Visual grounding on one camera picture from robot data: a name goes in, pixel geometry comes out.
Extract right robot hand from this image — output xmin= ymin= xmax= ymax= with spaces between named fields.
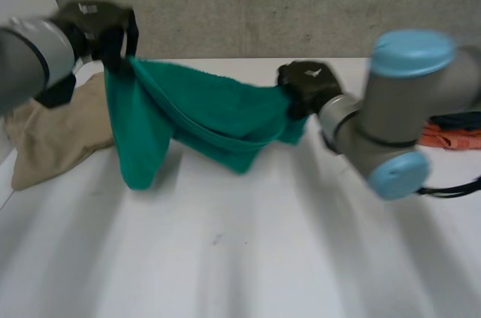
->
xmin=277 ymin=60 xmax=343 ymax=121

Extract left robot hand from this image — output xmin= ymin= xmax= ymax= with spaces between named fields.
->
xmin=47 ymin=1 xmax=140 ymax=73

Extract teal towel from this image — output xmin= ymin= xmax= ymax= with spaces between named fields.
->
xmin=103 ymin=56 xmax=310 ymax=192

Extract beige shorts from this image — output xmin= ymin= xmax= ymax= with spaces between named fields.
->
xmin=4 ymin=71 xmax=115 ymax=192

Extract coral towel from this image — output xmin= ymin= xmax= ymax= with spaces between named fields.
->
xmin=418 ymin=124 xmax=481 ymax=150

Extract dark blue cloth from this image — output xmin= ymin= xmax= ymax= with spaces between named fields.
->
xmin=428 ymin=110 xmax=481 ymax=132

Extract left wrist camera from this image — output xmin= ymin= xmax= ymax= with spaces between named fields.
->
xmin=34 ymin=74 xmax=77 ymax=109

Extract black cable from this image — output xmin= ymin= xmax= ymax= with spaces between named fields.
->
xmin=416 ymin=175 xmax=481 ymax=197

